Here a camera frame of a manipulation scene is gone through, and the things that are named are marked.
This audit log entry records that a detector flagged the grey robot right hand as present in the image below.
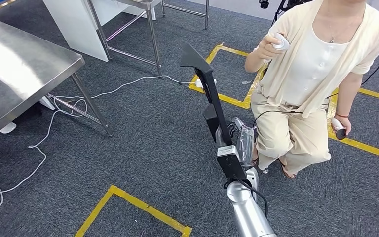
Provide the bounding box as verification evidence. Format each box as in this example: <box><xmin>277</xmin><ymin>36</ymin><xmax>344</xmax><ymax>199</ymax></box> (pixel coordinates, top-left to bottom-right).
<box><xmin>215</xmin><ymin>117</ymin><xmax>256</xmax><ymax>167</ymax></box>

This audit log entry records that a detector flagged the person's right hand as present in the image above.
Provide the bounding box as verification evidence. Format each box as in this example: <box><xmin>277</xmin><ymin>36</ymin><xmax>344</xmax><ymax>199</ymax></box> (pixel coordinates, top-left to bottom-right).
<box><xmin>256</xmin><ymin>34</ymin><xmax>287</xmax><ymax>61</ymax></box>

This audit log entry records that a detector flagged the person's left hand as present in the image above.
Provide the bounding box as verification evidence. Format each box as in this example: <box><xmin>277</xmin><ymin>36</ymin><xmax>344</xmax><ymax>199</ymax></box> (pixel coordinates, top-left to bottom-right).
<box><xmin>331</xmin><ymin>114</ymin><xmax>353</xmax><ymax>135</ymax></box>

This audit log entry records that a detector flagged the white controller with black tip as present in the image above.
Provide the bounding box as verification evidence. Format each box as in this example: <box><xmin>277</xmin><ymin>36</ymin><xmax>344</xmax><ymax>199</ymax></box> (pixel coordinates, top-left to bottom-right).
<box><xmin>331</xmin><ymin>118</ymin><xmax>348</xmax><ymax>141</ymax></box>

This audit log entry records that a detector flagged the white round controller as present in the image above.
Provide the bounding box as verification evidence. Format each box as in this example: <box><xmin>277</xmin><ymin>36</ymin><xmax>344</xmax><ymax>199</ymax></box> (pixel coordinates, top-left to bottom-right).
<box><xmin>272</xmin><ymin>32</ymin><xmax>291</xmax><ymax>51</ymax></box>

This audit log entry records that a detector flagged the black plastic plate frame part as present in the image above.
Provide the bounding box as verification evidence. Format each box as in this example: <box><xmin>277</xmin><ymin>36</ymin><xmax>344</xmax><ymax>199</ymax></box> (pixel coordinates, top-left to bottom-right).
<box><xmin>180</xmin><ymin>44</ymin><xmax>234</xmax><ymax>147</ymax></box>

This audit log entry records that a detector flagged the yellow floor tape square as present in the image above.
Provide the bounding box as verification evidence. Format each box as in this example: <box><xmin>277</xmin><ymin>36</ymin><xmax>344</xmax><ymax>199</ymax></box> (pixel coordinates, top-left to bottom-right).
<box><xmin>188</xmin><ymin>44</ymin><xmax>269</xmax><ymax>110</ymax></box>
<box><xmin>326</xmin><ymin>86</ymin><xmax>379</xmax><ymax>163</ymax></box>
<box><xmin>75</xmin><ymin>185</ymin><xmax>193</xmax><ymax>237</ymax></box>

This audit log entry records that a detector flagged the person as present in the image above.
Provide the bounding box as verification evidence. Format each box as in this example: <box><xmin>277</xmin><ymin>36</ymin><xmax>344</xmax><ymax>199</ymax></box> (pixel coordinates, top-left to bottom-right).
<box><xmin>244</xmin><ymin>0</ymin><xmax>379</xmax><ymax>180</ymax></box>

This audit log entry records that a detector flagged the white power strip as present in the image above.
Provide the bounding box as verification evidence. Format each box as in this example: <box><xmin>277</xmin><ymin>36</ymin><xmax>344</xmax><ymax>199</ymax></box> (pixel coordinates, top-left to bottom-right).
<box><xmin>196</xmin><ymin>78</ymin><xmax>217</xmax><ymax>89</ymax></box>

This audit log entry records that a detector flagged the white partition panel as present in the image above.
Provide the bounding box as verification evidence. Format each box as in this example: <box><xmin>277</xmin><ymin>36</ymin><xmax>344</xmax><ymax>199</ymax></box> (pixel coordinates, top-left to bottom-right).
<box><xmin>42</xmin><ymin>0</ymin><xmax>157</xmax><ymax>63</ymax></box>

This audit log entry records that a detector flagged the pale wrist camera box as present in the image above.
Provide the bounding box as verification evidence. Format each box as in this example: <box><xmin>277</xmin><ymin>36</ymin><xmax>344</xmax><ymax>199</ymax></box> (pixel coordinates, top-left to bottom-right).
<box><xmin>216</xmin><ymin>145</ymin><xmax>240</xmax><ymax>158</ymax></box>

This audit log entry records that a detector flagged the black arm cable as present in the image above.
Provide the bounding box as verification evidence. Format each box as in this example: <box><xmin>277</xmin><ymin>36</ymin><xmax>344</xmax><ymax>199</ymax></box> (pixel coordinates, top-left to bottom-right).
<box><xmin>223</xmin><ymin>176</ymin><xmax>269</xmax><ymax>219</ymax></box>

